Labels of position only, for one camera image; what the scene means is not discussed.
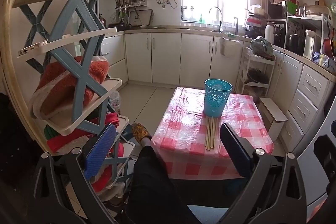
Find orange plush slipper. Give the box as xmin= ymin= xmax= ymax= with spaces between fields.
xmin=29 ymin=56 xmax=95 ymax=120
xmin=89 ymin=55 xmax=110 ymax=84

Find chrome kitchen faucet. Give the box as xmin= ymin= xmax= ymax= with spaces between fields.
xmin=209 ymin=6 xmax=224 ymax=33

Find white electric water boiler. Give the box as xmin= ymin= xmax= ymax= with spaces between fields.
xmin=303 ymin=29 xmax=322 ymax=60

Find white drawer unit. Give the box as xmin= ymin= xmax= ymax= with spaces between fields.
xmin=273 ymin=50 xmax=334 ymax=151

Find person's leg black trousers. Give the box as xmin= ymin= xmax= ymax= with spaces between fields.
xmin=126 ymin=145 xmax=201 ymax=224

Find small white wooden stool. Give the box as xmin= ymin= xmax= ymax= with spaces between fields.
xmin=259 ymin=97 xmax=289 ymax=141

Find clear plastic jar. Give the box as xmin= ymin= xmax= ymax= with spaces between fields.
xmin=109 ymin=91 xmax=123 ymax=116

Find green plastic bag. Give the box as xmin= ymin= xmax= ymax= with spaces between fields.
xmin=250 ymin=36 xmax=274 ymax=58

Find black microwave oven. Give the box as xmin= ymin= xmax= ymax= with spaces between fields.
xmin=267 ymin=0 xmax=287 ymax=20

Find blue packet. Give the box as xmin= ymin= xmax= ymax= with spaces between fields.
xmin=313 ymin=52 xmax=329 ymax=64

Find white base cabinets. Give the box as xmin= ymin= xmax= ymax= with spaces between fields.
xmin=123 ymin=32 xmax=248 ymax=87

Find white trolley rack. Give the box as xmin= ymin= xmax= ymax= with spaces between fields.
xmin=236 ymin=47 xmax=277 ymax=99

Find crumpled foil bag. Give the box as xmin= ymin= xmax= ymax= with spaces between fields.
xmin=321 ymin=57 xmax=336 ymax=73

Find wall utensil rail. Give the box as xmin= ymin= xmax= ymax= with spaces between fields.
xmin=115 ymin=0 xmax=148 ymax=11

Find red plush slipper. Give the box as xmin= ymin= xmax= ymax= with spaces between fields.
xmin=45 ymin=112 xmax=126 ymax=153

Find white cabinet drawers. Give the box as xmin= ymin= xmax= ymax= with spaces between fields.
xmin=101 ymin=33 xmax=129 ymax=83

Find white counter shelf rack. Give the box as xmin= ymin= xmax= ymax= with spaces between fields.
xmin=285 ymin=13 xmax=330 ymax=57

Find dark pan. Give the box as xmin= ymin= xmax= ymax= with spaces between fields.
xmin=247 ymin=69 xmax=270 ymax=84

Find red frying pan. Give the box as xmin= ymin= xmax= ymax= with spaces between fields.
xmin=323 ymin=37 xmax=335 ymax=57

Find white thermos bottle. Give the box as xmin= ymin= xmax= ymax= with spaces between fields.
xmin=264 ymin=22 xmax=275 ymax=45

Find pink checked tablecloth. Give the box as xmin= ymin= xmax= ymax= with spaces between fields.
xmin=151 ymin=87 xmax=274 ymax=180

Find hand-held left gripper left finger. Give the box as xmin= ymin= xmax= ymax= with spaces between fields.
xmin=31 ymin=123 xmax=124 ymax=224

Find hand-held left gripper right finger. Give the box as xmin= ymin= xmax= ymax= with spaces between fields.
xmin=219 ymin=123 xmax=308 ymax=224

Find blue and white shoe rack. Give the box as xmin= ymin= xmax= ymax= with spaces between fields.
xmin=10 ymin=0 xmax=135 ymax=203

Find blue perforated plastic basket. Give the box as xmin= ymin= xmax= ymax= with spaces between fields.
xmin=204 ymin=79 xmax=233 ymax=118

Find black framed tray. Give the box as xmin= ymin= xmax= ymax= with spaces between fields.
xmin=127 ymin=9 xmax=153 ymax=28

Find white hanging bin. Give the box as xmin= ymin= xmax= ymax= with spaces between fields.
xmin=219 ymin=36 xmax=243 ymax=58

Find yellow patterned slipper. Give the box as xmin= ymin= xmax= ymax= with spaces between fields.
xmin=131 ymin=123 xmax=153 ymax=146

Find bundle of wooden chopsticks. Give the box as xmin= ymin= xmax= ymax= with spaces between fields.
xmin=205 ymin=116 xmax=220 ymax=152

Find stack of storage boxes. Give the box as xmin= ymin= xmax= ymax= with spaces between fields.
xmin=245 ymin=5 xmax=266 ymax=38

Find black pot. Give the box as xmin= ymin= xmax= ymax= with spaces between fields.
xmin=287 ymin=33 xmax=302 ymax=49

